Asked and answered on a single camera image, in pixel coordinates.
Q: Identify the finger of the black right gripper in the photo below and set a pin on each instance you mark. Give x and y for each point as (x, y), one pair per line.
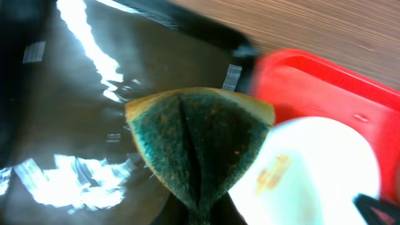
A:
(376, 212)

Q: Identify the white plate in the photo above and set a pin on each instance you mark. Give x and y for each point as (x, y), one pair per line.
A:
(308, 171)

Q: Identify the yellow green sponge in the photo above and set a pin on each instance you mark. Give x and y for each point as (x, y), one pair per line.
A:
(199, 141)

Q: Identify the red plastic tray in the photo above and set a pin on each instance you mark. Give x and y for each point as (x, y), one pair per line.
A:
(299, 84)

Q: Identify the black water tray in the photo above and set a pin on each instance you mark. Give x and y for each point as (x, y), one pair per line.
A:
(67, 70)

